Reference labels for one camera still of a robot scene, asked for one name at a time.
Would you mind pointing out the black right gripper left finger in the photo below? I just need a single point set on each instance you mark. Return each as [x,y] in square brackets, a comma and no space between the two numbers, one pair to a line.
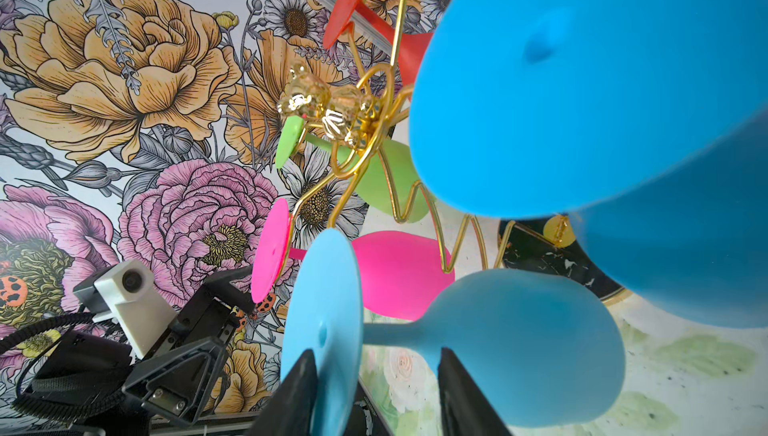
[289,411]

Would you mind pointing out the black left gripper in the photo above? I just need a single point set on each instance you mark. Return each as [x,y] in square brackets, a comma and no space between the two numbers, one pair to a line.
[177,381]

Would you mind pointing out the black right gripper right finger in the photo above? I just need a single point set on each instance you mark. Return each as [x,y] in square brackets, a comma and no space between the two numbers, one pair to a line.
[465,411]

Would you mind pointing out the light blue wine glass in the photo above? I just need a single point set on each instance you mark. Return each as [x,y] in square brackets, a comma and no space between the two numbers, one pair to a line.
[544,350]

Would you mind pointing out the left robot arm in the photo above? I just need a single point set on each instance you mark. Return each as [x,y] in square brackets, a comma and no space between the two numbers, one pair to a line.
[129,355]

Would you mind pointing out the pink wine glass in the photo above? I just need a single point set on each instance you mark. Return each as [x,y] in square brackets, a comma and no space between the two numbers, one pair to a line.
[401,273]

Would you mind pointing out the green wine glass front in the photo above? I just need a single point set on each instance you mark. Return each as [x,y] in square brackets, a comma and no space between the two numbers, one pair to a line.
[372,187]

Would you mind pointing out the gold wine glass rack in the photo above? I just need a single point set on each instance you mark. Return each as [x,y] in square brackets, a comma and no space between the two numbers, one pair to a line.
[356,118]

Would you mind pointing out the red wine glass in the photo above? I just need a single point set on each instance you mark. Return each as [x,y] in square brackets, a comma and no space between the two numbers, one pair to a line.
[407,49]

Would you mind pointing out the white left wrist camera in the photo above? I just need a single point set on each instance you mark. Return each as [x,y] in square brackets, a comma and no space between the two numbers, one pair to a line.
[126,293]

